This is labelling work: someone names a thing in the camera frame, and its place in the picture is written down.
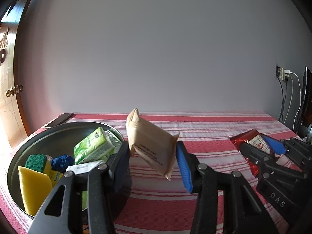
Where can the small green tissue pack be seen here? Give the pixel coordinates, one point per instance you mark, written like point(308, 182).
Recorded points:
point(93, 147)
point(114, 140)

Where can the wooden door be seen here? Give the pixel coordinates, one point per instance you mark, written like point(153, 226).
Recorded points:
point(14, 128)

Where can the door ornament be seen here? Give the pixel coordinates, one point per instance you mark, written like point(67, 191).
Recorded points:
point(4, 43)

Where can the blue knotted cloth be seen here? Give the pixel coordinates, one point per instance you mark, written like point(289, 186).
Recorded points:
point(61, 163)

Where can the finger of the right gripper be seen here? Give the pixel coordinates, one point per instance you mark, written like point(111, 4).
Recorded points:
point(266, 163)

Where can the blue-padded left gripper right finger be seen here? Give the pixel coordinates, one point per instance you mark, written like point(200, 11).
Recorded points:
point(243, 211)

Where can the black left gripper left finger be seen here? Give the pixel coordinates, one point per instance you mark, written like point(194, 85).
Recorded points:
point(88, 201)

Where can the black monitor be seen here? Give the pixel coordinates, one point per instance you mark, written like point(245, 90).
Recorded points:
point(305, 117)

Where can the white paper-wrapped pastry block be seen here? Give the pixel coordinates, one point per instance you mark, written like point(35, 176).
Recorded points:
point(84, 167)

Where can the beige snack packet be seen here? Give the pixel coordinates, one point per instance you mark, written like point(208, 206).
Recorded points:
point(155, 145)

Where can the wall power outlet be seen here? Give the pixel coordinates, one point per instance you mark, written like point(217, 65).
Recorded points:
point(282, 73)

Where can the yellow green sponge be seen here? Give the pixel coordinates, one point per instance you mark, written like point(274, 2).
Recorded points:
point(39, 163)
point(35, 187)

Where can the red snack packet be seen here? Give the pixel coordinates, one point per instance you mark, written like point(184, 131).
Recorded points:
point(254, 138)

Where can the round metal cookie tin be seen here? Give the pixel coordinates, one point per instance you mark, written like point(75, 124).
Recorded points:
point(60, 140)

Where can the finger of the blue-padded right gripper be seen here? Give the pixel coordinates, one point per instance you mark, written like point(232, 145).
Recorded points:
point(277, 146)

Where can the brass door handle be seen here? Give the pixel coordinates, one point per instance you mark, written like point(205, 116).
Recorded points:
point(17, 89)

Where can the black smartphone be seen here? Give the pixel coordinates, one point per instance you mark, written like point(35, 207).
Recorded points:
point(59, 120)

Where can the yellow printed packet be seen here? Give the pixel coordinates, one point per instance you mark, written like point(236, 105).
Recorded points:
point(55, 176)

